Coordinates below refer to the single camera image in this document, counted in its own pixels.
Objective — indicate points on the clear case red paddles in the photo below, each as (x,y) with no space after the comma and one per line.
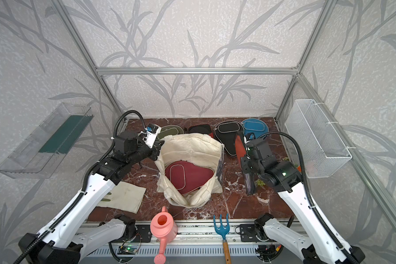
(240,150)

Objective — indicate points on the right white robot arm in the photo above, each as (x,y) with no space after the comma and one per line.
(322,244)

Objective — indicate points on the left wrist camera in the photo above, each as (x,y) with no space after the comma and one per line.
(151,133)

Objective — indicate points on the beige canvas tote bag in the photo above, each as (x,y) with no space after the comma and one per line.
(200,150)

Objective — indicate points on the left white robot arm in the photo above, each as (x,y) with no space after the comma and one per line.
(56,242)

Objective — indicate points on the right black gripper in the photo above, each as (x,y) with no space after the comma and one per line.
(244,165)

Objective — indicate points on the white wire basket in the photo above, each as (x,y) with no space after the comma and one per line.
(323,150)

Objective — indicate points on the beige gardening glove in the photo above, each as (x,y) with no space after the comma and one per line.
(125,196)

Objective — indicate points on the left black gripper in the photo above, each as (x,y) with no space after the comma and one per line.
(155,149)

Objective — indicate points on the clear plastic shelf tray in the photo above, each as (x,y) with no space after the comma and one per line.
(39,155)

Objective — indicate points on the blue hand rake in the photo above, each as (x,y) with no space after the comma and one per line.
(223,230)

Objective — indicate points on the olive green paddle case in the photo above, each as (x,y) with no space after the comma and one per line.
(170,130)

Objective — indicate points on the red black ping pong set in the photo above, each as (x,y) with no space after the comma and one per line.
(201,129)

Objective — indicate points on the pink watering can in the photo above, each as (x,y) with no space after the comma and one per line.
(165,229)

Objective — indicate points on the potted flower plant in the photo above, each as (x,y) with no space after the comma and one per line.
(260,181)

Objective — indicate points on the maroon paddle case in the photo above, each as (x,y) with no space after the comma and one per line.
(187,177)

